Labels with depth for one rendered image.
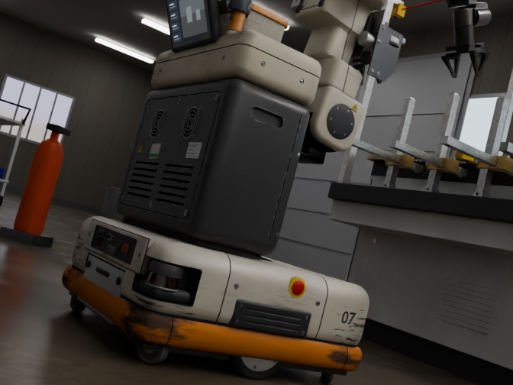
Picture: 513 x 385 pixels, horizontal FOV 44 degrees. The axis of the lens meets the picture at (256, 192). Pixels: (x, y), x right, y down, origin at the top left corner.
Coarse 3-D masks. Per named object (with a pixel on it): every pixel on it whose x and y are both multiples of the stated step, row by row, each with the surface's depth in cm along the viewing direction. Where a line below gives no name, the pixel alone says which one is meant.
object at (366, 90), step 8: (392, 0) 318; (400, 0) 321; (384, 8) 317; (392, 8) 322; (400, 8) 319; (392, 16) 323; (400, 16) 320; (368, 80) 313; (368, 88) 313; (360, 96) 315; (368, 96) 314; (368, 104) 314; (360, 128) 313; (352, 152) 311; (344, 160) 312; (352, 160) 311; (344, 168) 311; (352, 168) 312; (344, 176) 310
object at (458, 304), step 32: (448, 192) 282; (512, 192) 255; (352, 256) 323; (384, 256) 304; (416, 256) 288; (448, 256) 273; (480, 256) 260; (512, 256) 248; (384, 288) 299; (416, 288) 283; (448, 288) 269; (480, 288) 256; (512, 288) 244; (384, 320) 294; (416, 320) 279; (448, 320) 265; (480, 320) 252; (512, 320) 241; (416, 352) 277; (448, 352) 264; (480, 352) 249; (512, 352) 238; (480, 384) 248; (512, 384) 237
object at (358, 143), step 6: (354, 144) 265; (360, 144) 267; (366, 144) 269; (366, 150) 271; (372, 150) 271; (378, 150) 273; (384, 150) 275; (378, 156) 276; (384, 156) 275; (390, 156) 277; (396, 156) 279; (396, 162) 280; (414, 162) 285; (414, 168) 285; (420, 168) 287
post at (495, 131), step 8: (504, 96) 244; (496, 104) 246; (504, 104) 244; (496, 112) 245; (504, 112) 244; (496, 120) 244; (504, 120) 244; (496, 128) 243; (488, 136) 245; (496, 136) 243; (488, 144) 244; (496, 144) 243; (488, 152) 243; (496, 152) 243; (480, 168) 244; (480, 176) 243; (488, 176) 242; (480, 184) 242; (488, 184) 242; (488, 192) 242
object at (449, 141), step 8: (448, 136) 223; (448, 144) 224; (456, 144) 225; (464, 144) 228; (464, 152) 229; (472, 152) 230; (480, 152) 233; (480, 160) 236; (488, 160) 235; (496, 160) 238; (512, 168) 243
